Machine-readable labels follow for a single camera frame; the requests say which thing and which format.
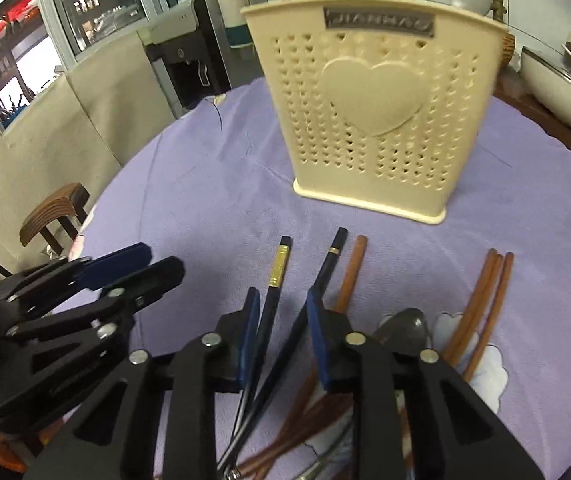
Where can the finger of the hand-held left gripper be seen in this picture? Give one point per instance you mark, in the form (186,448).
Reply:
(155,277)
(115,265)

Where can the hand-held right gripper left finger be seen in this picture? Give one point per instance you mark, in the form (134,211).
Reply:
(248,345)

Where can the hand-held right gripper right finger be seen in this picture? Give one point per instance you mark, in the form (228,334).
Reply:
(318,350)

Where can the black chopstick with gold band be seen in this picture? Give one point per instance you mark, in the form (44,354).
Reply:
(278,270)
(328,265)

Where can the metal spoon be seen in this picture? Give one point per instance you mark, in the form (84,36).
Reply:
(405,327)

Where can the cream perforated utensil holder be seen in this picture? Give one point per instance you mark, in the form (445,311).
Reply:
(375,150)

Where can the dark wooden chair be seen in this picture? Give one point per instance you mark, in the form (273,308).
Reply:
(50,210)

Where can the purple floral tablecloth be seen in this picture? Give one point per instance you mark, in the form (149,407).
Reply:
(215,185)

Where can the water dispenser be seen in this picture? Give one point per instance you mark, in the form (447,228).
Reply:
(185,80)

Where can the teal roll holder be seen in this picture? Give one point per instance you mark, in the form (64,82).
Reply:
(240,37)

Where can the metal framed window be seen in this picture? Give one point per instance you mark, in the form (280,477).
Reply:
(90,10)

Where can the white paper towel roll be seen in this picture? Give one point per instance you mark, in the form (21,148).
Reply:
(230,0)

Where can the cream pot with glass lid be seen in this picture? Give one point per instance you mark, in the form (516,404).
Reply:
(545,90)

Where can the brass faucet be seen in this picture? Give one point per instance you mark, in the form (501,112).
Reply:
(498,7)

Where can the beige felt wall sheet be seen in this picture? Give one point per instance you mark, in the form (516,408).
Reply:
(90,110)

